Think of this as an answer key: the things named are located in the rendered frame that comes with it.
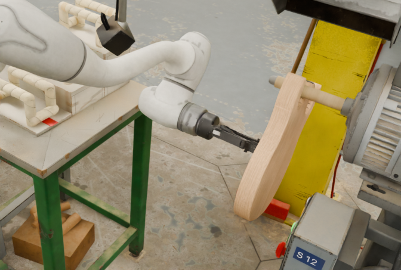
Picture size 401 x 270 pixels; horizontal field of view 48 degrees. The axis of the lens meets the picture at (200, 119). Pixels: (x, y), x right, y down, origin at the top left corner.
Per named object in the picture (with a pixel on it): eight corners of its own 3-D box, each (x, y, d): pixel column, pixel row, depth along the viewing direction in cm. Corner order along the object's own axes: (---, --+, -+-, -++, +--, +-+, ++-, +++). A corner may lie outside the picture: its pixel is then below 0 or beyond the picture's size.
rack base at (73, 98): (105, 96, 160) (105, 74, 155) (72, 116, 148) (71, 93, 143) (48, 71, 170) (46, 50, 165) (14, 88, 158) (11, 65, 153)
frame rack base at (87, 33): (130, 81, 171) (132, 40, 162) (104, 97, 160) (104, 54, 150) (76, 59, 181) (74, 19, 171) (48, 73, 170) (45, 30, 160)
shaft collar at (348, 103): (346, 119, 112) (354, 104, 113) (348, 112, 108) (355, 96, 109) (339, 116, 113) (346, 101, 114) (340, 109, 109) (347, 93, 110)
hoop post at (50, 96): (58, 112, 147) (56, 87, 142) (51, 116, 145) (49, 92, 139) (51, 108, 148) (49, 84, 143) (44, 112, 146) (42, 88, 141)
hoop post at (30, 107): (39, 123, 141) (37, 98, 136) (31, 127, 139) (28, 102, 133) (32, 119, 142) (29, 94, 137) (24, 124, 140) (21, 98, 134)
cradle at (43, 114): (61, 112, 146) (60, 104, 145) (34, 128, 138) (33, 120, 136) (54, 108, 148) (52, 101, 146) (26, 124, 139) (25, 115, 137)
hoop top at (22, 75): (57, 92, 143) (56, 83, 141) (49, 96, 140) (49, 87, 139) (13, 71, 150) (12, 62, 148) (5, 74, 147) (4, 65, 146)
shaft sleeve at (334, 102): (340, 113, 112) (345, 102, 113) (341, 108, 109) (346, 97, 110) (274, 89, 119) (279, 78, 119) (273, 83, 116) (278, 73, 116)
